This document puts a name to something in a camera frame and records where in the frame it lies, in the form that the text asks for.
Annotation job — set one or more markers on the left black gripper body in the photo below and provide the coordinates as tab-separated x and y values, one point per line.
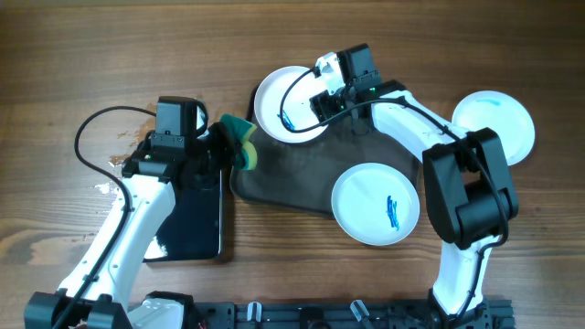
212	150

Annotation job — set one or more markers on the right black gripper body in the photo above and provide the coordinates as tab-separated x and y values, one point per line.
331	105

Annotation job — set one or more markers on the white plate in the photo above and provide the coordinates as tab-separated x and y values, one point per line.
296	108
375	204
504	115

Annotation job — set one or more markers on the green yellow sponge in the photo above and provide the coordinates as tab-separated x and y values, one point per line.
245	154

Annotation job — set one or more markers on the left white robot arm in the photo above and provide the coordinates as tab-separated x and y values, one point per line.
97	291

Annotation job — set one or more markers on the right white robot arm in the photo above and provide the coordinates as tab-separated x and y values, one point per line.
470	196

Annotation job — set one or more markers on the brown serving tray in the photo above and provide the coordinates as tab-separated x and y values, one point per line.
302	176

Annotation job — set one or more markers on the black water tray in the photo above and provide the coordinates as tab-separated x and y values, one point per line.
193	227

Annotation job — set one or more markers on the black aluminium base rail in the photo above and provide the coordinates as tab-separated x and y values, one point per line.
404	314

